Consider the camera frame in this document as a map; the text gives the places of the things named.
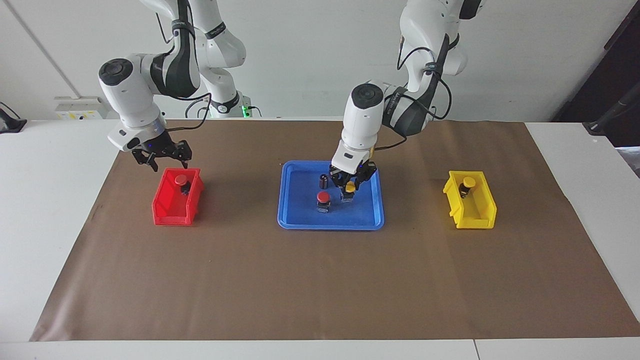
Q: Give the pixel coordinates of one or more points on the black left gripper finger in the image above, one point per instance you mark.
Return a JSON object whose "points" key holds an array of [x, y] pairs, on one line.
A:
{"points": [[367, 180], [336, 181]]}

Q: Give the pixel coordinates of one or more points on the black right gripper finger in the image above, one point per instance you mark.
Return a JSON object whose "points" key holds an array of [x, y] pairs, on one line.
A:
{"points": [[182, 151], [145, 159]]}

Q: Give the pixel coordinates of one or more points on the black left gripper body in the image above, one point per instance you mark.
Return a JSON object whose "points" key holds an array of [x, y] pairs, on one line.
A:
{"points": [[352, 177]]}

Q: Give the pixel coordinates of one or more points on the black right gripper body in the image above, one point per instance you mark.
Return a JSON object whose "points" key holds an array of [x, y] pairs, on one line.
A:
{"points": [[160, 147]]}

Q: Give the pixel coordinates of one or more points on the yellow push button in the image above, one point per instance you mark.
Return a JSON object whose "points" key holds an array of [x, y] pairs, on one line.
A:
{"points": [[468, 181], [350, 187]]}

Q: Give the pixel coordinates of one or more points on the red push button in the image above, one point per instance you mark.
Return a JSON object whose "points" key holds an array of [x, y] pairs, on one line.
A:
{"points": [[181, 179], [323, 196]]}

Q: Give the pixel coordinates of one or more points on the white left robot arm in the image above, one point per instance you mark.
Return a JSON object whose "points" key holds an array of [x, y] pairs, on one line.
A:
{"points": [[362, 120]]}

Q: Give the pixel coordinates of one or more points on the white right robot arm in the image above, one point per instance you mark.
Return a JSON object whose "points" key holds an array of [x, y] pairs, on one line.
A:
{"points": [[130, 95]]}

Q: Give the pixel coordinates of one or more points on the blue plastic tray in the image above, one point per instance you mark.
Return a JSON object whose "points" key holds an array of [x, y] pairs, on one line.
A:
{"points": [[300, 210]]}

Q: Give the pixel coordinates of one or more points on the black cylindrical capacitor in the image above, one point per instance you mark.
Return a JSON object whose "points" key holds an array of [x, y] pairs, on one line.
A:
{"points": [[324, 180]]}

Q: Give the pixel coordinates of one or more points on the red plastic bin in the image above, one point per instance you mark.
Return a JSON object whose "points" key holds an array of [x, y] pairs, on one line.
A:
{"points": [[165, 212]]}

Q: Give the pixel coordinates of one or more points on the brown paper table mat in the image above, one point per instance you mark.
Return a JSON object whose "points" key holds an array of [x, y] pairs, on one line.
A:
{"points": [[320, 280]]}

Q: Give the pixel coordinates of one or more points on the yellow plastic bin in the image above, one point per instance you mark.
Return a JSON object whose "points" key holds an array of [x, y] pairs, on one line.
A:
{"points": [[487, 212]]}

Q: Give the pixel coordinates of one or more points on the black device at table edge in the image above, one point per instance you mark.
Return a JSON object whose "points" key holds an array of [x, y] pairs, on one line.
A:
{"points": [[10, 124]]}

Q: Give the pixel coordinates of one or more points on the black stand pole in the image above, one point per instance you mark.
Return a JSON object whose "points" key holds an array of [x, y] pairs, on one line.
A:
{"points": [[612, 112]]}

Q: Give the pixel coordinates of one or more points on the white wall power strip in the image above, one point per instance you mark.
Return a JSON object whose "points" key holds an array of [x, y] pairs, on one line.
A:
{"points": [[80, 107]]}

